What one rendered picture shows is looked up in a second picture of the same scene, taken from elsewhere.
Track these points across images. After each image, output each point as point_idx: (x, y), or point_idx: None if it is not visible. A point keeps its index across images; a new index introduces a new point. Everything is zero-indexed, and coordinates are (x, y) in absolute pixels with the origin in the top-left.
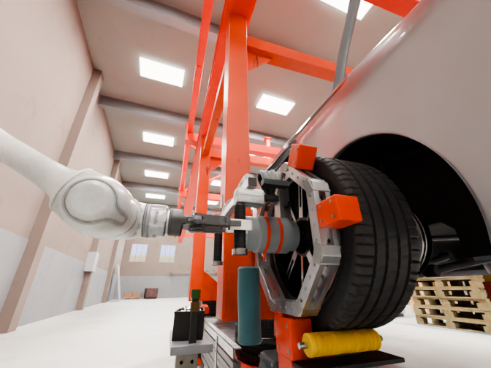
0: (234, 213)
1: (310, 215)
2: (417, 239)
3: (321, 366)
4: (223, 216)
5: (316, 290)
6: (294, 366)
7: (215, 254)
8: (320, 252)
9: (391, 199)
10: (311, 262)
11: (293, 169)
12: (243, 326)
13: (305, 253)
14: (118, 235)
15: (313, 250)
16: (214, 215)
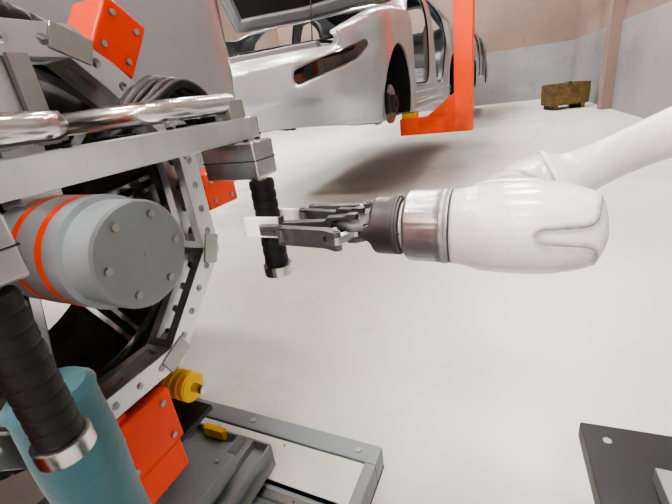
0: (274, 197)
1: (191, 192)
2: None
3: (183, 404)
4: (320, 204)
5: (173, 313)
6: (187, 436)
7: (73, 400)
8: (217, 244)
9: None
10: (200, 265)
11: (125, 76)
12: (146, 501)
13: None
14: None
15: (206, 246)
16: (337, 203)
